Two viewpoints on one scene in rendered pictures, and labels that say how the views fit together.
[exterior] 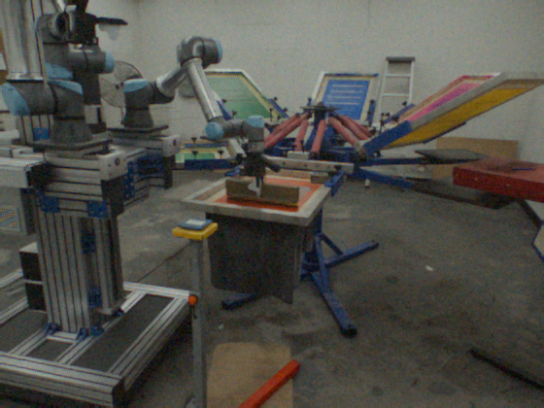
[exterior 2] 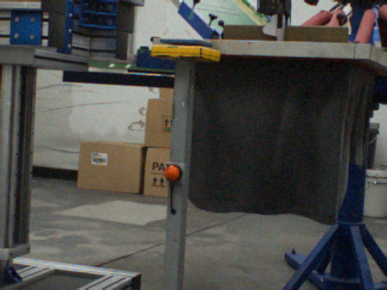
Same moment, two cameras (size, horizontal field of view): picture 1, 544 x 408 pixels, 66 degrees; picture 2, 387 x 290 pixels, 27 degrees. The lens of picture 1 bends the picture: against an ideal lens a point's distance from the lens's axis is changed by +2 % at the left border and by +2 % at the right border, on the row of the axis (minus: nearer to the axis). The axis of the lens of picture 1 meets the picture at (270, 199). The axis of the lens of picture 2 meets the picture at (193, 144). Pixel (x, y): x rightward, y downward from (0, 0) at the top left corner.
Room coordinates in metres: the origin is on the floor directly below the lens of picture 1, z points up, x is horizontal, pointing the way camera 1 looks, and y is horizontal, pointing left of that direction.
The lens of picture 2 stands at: (-0.40, 0.16, 0.82)
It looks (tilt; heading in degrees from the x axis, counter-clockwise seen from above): 3 degrees down; 3
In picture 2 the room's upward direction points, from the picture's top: 3 degrees clockwise
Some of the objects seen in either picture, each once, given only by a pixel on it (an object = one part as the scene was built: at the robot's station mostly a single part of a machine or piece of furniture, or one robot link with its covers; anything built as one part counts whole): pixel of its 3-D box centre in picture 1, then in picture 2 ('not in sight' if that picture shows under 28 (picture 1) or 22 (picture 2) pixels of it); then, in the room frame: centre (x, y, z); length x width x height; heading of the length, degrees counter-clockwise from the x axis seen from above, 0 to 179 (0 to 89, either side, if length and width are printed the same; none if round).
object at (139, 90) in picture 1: (137, 92); not in sight; (2.16, 0.68, 1.42); 0.13 x 0.12 x 0.14; 143
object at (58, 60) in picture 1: (63, 61); not in sight; (1.41, 0.68, 1.56); 0.11 x 0.08 x 0.11; 140
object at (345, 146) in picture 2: (305, 241); (354, 141); (1.90, -0.18, 0.74); 0.46 x 0.04 x 0.42; 161
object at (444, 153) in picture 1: (400, 159); not in sight; (3.14, -1.00, 0.91); 1.34 x 0.40 x 0.08; 101
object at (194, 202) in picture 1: (271, 189); (295, 59); (2.02, 0.00, 0.97); 0.79 x 0.58 x 0.04; 161
